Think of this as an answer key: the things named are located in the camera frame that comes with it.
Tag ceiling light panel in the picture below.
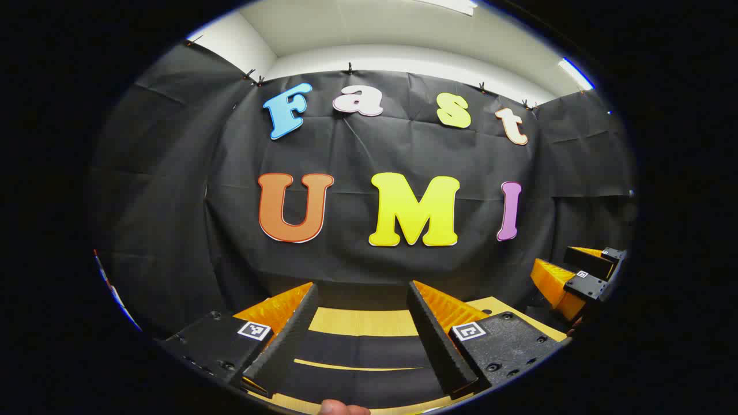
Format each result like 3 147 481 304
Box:
415 0 479 17
558 58 594 92

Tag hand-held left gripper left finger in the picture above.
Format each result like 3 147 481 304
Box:
155 281 319 399

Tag black backdrop cloth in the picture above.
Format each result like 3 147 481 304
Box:
92 40 638 341

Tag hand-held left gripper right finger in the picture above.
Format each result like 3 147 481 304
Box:
405 280 571 401

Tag row of black cloth clips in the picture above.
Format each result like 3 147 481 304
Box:
184 35 540 111

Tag dark grey jeans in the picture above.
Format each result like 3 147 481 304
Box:
271 336 453 409

